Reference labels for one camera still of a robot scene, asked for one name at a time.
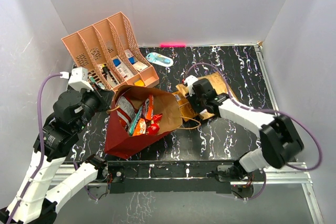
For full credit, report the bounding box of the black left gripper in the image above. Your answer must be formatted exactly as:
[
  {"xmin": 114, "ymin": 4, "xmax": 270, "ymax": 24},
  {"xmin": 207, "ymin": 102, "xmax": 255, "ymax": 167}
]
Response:
[{"xmin": 73, "ymin": 81, "xmax": 114, "ymax": 132}]

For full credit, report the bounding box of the gold foil snack bag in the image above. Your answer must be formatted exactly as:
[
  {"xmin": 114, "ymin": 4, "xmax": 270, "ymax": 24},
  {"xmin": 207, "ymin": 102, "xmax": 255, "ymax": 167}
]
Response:
[{"xmin": 176, "ymin": 72, "xmax": 227, "ymax": 122}]

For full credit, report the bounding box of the orange wafer snack packet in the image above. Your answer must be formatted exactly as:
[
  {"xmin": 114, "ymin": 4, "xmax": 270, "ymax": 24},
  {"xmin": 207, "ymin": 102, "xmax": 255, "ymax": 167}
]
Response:
[{"xmin": 173, "ymin": 91, "xmax": 184, "ymax": 102}]

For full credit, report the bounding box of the red chips bag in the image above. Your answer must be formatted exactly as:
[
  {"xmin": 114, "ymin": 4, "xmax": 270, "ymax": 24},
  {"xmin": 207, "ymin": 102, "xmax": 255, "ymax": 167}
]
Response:
[{"xmin": 117, "ymin": 95, "xmax": 136, "ymax": 130}]

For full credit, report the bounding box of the teal snack packet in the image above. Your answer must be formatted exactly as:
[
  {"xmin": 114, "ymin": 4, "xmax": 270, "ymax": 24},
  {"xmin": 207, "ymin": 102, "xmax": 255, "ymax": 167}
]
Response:
[{"xmin": 128, "ymin": 105, "xmax": 144, "ymax": 136}]

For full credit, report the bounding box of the red brown paper bag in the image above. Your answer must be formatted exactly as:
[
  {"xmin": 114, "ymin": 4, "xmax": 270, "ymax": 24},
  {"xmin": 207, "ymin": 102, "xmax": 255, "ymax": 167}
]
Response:
[{"xmin": 104, "ymin": 86, "xmax": 184, "ymax": 159}]

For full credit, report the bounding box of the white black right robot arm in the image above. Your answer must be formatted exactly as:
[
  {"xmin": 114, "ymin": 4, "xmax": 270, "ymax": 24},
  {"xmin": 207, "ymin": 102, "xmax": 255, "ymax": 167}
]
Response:
[{"xmin": 183, "ymin": 76, "xmax": 304, "ymax": 180}]

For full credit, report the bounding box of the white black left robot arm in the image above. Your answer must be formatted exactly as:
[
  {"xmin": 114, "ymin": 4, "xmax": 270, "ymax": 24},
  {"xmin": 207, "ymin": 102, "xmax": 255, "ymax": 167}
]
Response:
[{"xmin": 1, "ymin": 88, "xmax": 114, "ymax": 223}]

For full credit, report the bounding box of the blue white box in organizer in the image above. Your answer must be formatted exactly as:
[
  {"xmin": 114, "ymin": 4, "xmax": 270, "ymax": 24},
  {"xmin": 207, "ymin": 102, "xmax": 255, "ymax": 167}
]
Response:
[{"xmin": 112, "ymin": 58, "xmax": 122, "ymax": 71}]

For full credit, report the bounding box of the yellow block in organizer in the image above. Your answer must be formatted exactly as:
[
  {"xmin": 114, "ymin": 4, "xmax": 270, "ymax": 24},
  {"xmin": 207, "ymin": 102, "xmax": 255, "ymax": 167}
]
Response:
[{"xmin": 134, "ymin": 79, "xmax": 145, "ymax": 87}]

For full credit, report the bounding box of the pink plastic desk organizer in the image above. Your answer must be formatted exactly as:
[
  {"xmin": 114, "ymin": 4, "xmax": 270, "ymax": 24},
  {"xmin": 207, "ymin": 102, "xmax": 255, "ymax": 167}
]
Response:
[{"xmin": 62, "ymin": 12, "xmax": 159, "ymax": 91}]

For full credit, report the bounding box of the orange candy bar pack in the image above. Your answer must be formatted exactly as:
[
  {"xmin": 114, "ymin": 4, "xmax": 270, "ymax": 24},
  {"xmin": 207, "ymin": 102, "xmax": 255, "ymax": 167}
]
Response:
[{"xmin": 143, "ymin": 94, "xmax": 154, "ymax": 121}]

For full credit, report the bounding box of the white card pack in organizer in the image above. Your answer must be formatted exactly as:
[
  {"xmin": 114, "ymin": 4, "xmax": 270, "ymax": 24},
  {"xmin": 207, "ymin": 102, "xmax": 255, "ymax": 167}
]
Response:
[{"xmin": 124, "ymin": 49, "xmax": 148, "ymax": 72}]

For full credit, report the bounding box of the blue blister pack item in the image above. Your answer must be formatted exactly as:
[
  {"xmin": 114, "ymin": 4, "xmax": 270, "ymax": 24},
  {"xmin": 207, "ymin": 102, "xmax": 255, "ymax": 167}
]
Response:
[{"xmin": 146, "ymin": 52, "xmax": 174, "ymax": 67}]

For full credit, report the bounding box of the pink tape strip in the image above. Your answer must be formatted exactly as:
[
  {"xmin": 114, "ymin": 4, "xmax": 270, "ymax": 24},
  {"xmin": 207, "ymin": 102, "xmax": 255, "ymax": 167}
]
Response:
[{"xmin": 160, "ymin": 42, "xmax": 186, "ymax": 48}]

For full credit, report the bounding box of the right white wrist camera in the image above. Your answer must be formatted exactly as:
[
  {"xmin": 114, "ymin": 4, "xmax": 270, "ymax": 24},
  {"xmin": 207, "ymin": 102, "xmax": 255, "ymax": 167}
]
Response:
[{"xmin": 182, "ymin": 75, "xmax": 198, "ymax": 97}]

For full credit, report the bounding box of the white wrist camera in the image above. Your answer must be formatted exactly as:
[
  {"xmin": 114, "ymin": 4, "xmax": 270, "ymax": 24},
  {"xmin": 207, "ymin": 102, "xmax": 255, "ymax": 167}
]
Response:
[
  {"xmin": 182, "ymin": 75, "xmax": 198, "ymax": 97},
  {"xmin": 60, "ymin": 67, "xmax": 93, "ymax": 91}
]

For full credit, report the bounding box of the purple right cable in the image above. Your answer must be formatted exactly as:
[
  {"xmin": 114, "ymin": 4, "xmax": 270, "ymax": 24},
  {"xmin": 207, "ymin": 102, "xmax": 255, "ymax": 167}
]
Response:
[{"xmin": 186, "ymin": 62, "xmax": 323, "ymax": 171}]

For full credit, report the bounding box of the purple cable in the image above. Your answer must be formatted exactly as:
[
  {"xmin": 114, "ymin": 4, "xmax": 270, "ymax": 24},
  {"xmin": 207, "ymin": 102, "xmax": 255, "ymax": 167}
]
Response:
[
  {"xmin": 186, "ymin": 62, "xmax": 323, "ymax": 171},
  {"xmin": 5, "ymin": 73, "xmax": 69, "ymax": 224}
]

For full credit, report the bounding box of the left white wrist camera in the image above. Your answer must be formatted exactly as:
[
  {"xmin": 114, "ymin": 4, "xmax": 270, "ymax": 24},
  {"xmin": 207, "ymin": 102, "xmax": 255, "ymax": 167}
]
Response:
[{"xmin": 60, "ymin": 67, "xmax": 93, "ymax": 91}]

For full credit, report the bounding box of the black aluminium base frame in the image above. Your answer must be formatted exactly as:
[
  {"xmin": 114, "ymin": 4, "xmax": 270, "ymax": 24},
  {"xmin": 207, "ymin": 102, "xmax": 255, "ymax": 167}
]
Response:
[{"xmin": 43, "ymin": 159, "xmax": 312, "ymax": 204}]

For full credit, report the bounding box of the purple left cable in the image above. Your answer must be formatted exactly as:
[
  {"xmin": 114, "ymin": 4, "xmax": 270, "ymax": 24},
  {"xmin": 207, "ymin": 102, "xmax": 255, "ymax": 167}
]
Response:
[{"xmin": 5, "ymin": 73, "xmax": 69, "ymax": 224}]

